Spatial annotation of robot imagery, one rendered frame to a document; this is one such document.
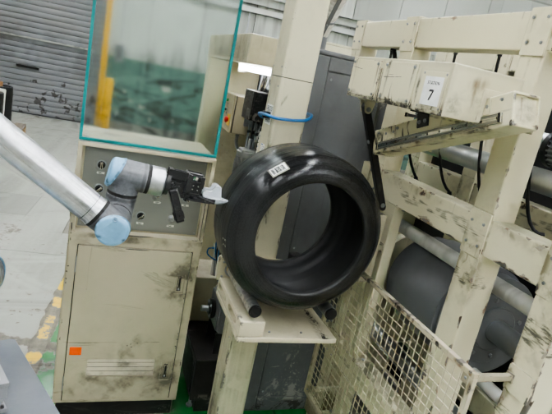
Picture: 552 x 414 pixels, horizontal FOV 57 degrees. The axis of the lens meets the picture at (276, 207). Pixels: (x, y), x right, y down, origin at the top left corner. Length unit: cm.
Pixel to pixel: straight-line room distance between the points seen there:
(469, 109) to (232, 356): 137
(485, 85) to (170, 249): 141
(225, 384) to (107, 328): 57
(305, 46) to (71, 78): 920
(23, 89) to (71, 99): 86
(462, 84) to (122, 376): 188
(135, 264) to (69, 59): 884
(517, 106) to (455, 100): 16
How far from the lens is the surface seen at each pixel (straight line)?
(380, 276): 226
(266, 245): 205
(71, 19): 1091
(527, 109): 154
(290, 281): 198
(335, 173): 164
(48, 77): 1101
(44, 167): 145
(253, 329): 176
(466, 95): 152
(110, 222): 145
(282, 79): 192
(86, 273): 229
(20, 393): 181
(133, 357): 250
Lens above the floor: 166
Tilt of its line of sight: 14 degrees down
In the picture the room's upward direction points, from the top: 12 degrees clockwise
